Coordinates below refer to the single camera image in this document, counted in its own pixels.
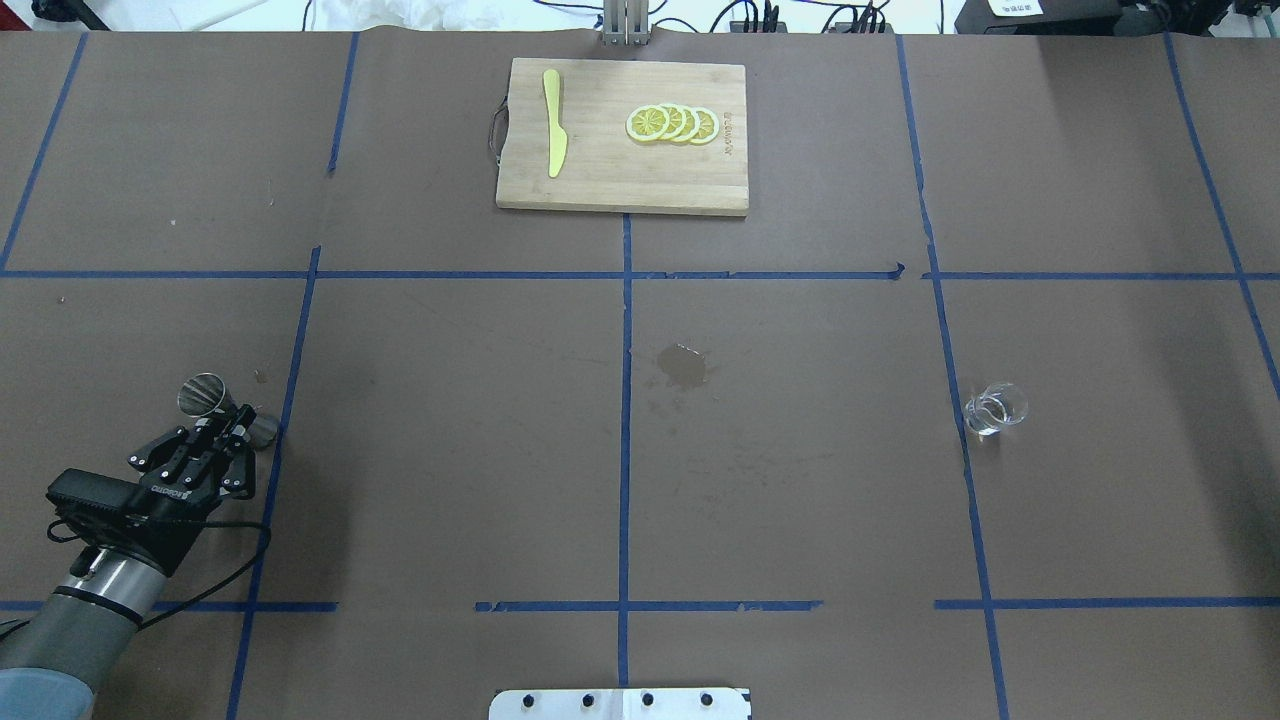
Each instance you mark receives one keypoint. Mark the aluminium frame post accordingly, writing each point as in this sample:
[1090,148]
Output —
[625,23]

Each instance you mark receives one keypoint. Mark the yellow plastic knife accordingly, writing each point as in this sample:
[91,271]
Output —
[551,81]

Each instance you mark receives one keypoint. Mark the wooden cutting board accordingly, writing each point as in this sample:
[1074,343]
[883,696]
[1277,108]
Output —
[605,170]

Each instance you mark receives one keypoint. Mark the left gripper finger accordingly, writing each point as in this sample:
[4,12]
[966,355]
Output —
[222,460]
[183,455]

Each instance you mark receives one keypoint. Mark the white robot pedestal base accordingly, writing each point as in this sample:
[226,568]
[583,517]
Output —
[623,703]

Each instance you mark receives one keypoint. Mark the small clear glass cup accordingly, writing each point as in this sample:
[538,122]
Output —
[996,408]

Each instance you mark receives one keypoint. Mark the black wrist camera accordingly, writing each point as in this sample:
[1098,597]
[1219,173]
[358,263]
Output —
[92,508]

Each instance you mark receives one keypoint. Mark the yellow lemon slices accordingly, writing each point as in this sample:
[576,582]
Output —
[669,122]

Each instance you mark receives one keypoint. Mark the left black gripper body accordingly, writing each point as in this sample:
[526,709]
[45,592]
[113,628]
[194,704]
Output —
[165,510]

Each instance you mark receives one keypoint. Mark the steel double jigger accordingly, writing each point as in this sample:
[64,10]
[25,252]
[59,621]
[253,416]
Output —
[206,395]

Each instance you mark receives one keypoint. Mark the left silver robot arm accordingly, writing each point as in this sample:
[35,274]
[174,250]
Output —
[55,663]

